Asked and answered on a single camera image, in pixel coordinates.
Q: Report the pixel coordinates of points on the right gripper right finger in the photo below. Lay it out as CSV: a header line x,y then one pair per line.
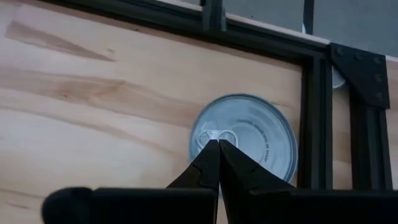
x,y
295,207

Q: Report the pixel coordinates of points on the silver tin can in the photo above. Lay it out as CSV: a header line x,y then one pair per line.
x,y
258,124

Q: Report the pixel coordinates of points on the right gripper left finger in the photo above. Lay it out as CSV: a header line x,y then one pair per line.
x,y
155,205

